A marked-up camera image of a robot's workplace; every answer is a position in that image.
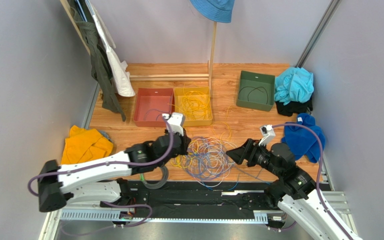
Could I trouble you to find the blue cables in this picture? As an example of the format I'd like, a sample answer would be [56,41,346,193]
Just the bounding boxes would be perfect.
[143,108,239,191]

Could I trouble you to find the yellow cables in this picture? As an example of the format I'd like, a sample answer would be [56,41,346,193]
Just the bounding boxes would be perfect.
[168,84,234,169]

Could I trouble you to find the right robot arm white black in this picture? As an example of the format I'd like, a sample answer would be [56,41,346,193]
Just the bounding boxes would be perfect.
[226,138,360,240]

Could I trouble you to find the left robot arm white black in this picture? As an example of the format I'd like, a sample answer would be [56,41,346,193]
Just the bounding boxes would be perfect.
[37,130,192,213]

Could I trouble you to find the yellow plastic bin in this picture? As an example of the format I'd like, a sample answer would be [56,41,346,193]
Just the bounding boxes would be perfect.
[174,86,213,127]

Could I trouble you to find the royal blue towel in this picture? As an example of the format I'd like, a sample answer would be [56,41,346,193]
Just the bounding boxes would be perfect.
[281,113,326,163]

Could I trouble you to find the red plastic bin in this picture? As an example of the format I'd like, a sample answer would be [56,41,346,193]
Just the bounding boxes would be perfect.
[133,88,175,128]

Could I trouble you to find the black cloth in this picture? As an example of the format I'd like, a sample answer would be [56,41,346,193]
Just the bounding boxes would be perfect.
[275,98,313,117]

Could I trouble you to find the green plastic bin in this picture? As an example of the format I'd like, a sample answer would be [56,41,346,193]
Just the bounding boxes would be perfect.
[236,70,275,112]

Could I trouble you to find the wooden hat stand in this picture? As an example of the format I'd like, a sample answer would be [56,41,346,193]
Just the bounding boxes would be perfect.
[130,21,218,97]

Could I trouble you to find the turquoise cloth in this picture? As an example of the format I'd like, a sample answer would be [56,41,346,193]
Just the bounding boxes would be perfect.
[274,67,314,105]

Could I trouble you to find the yellow orange cloth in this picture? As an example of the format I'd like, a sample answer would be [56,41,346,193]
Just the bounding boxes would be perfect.
[60,125,114,165]

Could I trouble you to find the olive green garment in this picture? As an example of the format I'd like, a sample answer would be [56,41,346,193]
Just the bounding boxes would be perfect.
[68,0,126,121]

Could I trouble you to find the blue bucket hat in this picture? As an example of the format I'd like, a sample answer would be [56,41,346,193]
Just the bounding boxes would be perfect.
[190,0,235,24]

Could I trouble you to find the corner aluminium profile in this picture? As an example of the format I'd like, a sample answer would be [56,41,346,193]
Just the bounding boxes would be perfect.
[295,0,342,68]

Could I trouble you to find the wooden clothes rack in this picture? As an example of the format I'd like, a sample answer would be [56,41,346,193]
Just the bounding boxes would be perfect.
[60,0,90,55]

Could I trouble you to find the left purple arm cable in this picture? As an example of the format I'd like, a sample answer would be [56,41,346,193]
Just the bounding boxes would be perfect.
[27,116,176,229]

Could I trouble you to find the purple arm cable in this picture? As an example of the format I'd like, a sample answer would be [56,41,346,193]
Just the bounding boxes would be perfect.
[27,116,176,229]
[266,122,356,240]

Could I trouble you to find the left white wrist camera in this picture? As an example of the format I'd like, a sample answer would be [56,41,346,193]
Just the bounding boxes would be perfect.
[162,112,186,136]

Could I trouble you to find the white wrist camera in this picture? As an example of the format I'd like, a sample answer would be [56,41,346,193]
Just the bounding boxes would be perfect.
[162,112,186,136]
[258,124,276,147]

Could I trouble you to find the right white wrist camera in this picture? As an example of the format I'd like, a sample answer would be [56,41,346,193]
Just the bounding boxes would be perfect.
[258,124,276,147]

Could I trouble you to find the white cables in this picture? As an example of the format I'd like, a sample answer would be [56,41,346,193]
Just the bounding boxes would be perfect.
[185,134,273,188]

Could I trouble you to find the coiled grey cable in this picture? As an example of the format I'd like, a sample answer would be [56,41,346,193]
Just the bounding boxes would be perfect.
[139,165,170,190]

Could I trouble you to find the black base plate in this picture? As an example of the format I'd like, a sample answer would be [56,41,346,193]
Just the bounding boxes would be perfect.
[114,180,285,221]

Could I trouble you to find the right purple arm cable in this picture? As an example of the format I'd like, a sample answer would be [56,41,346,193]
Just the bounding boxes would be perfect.
[266,122,356,240]

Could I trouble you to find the black cable in green bin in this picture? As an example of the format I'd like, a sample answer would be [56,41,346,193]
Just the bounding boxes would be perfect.
[238,85,269,106]

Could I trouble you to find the aluminium rail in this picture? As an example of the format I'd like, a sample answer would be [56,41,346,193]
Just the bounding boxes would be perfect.
[58,189,349,225]

